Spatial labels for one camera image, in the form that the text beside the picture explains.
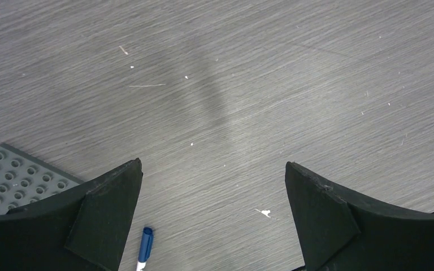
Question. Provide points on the blue marker cap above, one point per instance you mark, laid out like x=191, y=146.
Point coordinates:
x=146, y=244

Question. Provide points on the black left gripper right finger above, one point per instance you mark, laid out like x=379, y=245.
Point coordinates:
x=341, y=229

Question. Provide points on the white marker pen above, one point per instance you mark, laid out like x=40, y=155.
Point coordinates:
x=140, y=266

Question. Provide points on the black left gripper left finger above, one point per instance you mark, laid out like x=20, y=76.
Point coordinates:
x=83, y=228

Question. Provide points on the grey studded building plate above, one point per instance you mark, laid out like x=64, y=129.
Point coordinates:
x=25, y=179

